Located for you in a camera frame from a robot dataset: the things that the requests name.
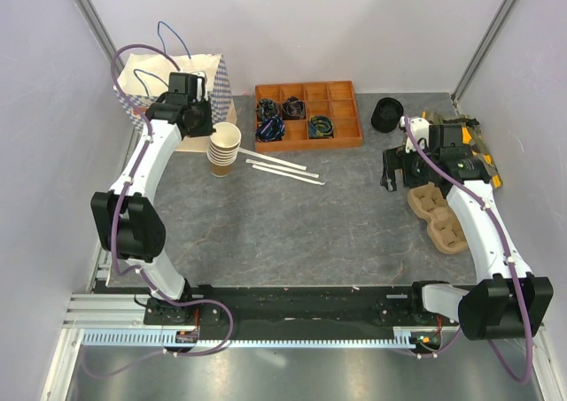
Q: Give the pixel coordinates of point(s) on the dark rolled tie left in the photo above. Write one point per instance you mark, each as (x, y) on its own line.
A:
(267, 108)

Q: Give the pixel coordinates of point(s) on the stack of paper cups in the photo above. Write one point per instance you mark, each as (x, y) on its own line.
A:
(223, 147)

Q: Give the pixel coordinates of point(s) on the brown dark rolled tie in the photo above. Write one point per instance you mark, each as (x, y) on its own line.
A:
(293, 109)

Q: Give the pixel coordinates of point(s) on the wrapped paper straw lower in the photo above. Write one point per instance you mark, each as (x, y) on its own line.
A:
(288, 175)

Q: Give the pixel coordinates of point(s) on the camouflage fabric bag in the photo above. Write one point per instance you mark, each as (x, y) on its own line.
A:
(471, 135)

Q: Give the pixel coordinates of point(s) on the stack of black lids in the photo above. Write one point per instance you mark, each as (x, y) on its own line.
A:
(386, 115)

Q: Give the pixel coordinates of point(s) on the blue striped rolled tie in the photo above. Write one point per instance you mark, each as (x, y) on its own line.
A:
(270, 130)

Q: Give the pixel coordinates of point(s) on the orange wooden compartment tray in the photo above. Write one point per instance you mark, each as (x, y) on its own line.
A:
(332, 99)

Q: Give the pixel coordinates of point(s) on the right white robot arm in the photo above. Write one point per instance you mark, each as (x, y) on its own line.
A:
(509, 301)

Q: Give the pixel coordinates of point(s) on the wrapped paper straw middle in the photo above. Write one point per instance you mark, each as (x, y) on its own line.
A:
(282, 168)

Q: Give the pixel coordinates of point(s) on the grey slotted cable duct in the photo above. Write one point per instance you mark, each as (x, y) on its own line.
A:
(398, 338)

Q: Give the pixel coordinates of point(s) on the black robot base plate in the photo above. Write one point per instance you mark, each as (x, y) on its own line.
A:
(370, 306)

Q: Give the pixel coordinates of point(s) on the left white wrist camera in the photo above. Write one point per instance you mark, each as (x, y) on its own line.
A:
(200, 80)

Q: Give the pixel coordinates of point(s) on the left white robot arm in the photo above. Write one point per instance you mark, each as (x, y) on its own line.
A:
(128, 225)

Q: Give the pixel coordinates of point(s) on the green yellow rolled tie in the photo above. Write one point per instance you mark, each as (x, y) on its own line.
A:
(320, 127)

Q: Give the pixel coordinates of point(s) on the brown pulp cup carrier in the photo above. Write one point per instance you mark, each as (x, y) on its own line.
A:
(443, 227)

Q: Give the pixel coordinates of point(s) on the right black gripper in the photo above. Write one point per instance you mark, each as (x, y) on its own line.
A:
(395, 158)

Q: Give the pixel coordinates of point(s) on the checkered paper takeout bag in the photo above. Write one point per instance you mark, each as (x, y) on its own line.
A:
(145, 77)

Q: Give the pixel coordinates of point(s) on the wrapped paper straw upper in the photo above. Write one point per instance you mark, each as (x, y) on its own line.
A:
(264, 157)

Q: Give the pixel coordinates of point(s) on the wrapped paper straw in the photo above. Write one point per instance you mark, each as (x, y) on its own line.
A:
(282, 168)
(288, 175)
(264, 157)

